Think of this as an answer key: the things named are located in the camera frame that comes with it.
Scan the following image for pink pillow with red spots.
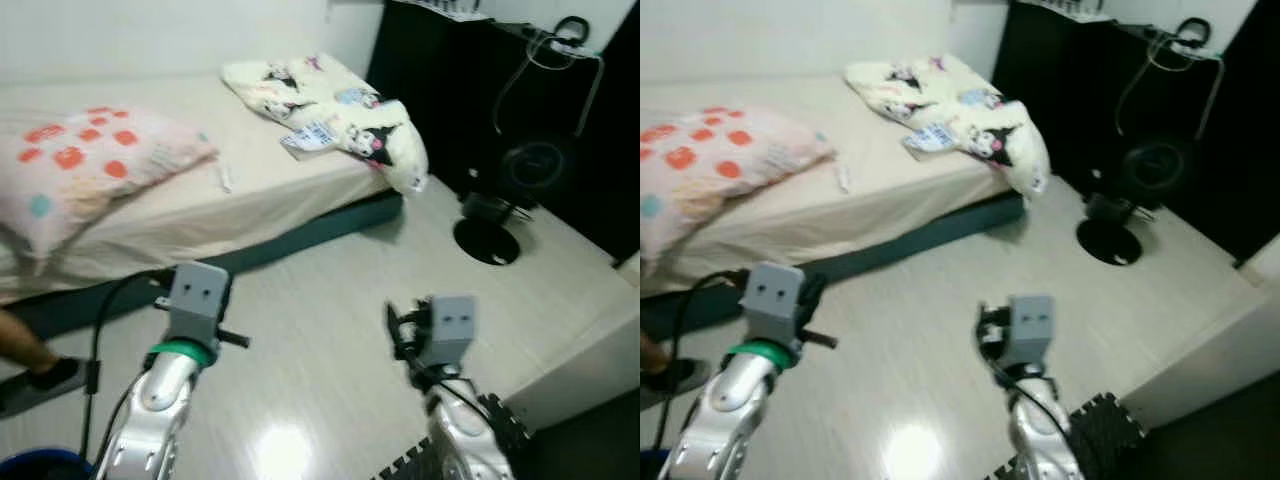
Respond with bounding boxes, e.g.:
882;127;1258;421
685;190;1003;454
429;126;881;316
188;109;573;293
640;105;836;266
0;105;219;259

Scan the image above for white book with blue letters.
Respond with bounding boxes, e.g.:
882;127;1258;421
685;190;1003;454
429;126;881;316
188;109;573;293
903;125;966;161
280;122;341;161

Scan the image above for cream cartoon print blanket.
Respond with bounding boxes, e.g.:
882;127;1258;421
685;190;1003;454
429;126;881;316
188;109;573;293
845;55;1053;196
220;55;431;196

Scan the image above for black floor fan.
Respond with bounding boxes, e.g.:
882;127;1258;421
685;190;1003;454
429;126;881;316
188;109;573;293
1075;135;1196;266
453;135;576;266

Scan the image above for cream sheeted bed mattress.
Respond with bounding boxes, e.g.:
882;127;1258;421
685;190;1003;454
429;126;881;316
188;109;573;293
0;72;406;301
640;72;1029;296

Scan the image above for black foam floor mat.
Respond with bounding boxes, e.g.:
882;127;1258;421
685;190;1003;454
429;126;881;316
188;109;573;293
375;392;536;480
1010;392;1146;480

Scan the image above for person's foot in dark shoe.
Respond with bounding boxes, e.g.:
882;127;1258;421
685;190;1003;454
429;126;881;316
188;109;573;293
640;335;713;411
0;310;89;419

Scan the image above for black cabinet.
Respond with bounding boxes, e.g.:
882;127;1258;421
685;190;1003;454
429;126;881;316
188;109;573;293
990;0;1280;266
365;0;641;266

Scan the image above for white black checkered cloth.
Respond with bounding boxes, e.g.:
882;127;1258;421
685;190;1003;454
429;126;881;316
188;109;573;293
1030;0;1116;23
405;0;491;23

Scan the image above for black headphones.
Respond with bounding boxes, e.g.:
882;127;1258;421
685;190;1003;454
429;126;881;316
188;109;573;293
552;15;593;51
1175;15;1213;51

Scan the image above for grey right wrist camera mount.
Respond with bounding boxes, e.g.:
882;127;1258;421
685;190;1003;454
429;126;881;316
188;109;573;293
428;295;479;369
1005;295;1056;371

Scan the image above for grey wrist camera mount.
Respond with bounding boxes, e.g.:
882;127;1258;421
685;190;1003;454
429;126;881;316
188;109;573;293
740;262;809;349
1005;295;1056;371
428;295;479;369
165;262;233;346

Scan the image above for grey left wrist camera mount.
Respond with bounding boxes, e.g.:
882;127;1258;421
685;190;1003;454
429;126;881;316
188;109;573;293
740;262;809;349
165;262;233;346

